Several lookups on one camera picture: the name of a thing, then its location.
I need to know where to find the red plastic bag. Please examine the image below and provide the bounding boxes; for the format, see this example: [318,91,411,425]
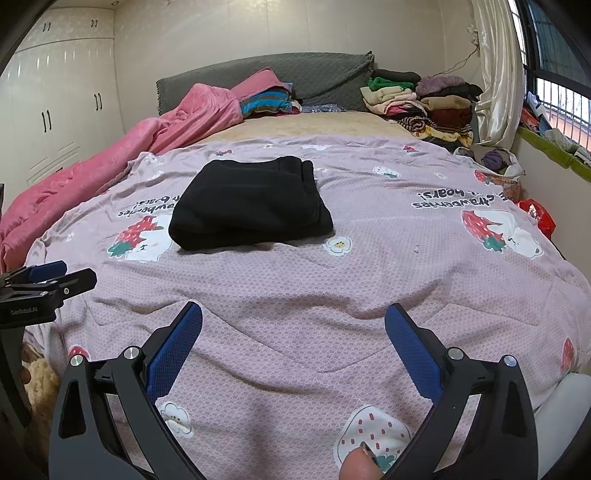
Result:
[517,198,557,241]

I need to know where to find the pink strawberry printed quilt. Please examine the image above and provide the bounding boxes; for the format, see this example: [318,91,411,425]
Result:
[23,136,589,480]

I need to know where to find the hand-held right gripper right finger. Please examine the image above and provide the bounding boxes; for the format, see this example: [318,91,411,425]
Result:
[384,303,539,480]

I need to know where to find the green sill cover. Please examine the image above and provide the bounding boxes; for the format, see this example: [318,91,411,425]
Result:
[516,127,591,183]

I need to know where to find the person's right hand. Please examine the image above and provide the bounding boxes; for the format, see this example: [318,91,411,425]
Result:
[338,442,384,480]

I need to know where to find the black sweater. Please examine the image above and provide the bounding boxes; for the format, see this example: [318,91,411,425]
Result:
[168,155,334,251]

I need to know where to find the grey padded headboard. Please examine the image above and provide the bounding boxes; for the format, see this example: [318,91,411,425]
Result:
[156,51,376,116]

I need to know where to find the floral bag of clothes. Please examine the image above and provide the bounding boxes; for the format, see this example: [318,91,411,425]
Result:
[455,145,525,199]

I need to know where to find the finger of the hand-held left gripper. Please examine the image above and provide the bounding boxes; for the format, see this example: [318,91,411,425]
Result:
[44,270,98,301]
[0,261,68,289]

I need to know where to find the fluffy tan plush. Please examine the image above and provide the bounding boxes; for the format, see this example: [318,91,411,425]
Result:
[23,357,63,411]

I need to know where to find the heap of mixed clutter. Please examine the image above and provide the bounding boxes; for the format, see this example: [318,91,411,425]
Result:
[521,91,591,167]

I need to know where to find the colourful striped folded clothes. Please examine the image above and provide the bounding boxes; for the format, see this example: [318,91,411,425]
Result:
[239,82,303,116]

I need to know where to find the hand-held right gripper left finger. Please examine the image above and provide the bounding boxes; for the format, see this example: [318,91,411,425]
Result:
[48,301,206,480]

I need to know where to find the barred window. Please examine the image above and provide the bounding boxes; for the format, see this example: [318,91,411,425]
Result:
[508,0,591,153]

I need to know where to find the pink blanket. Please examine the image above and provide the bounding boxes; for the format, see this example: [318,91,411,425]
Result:
[0,68,289,273]

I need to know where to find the beige bed sheet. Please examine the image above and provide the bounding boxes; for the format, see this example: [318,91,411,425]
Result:
[210,111,411,146]

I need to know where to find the cream curtain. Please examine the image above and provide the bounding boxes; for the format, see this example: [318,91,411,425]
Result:
[471,0,525,148]

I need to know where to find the pile of folded clothes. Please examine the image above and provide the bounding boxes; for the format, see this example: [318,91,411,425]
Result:
[360,69,483,148]

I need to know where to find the white wardrobe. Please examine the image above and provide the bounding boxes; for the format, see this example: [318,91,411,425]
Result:
[0,7,127,195]

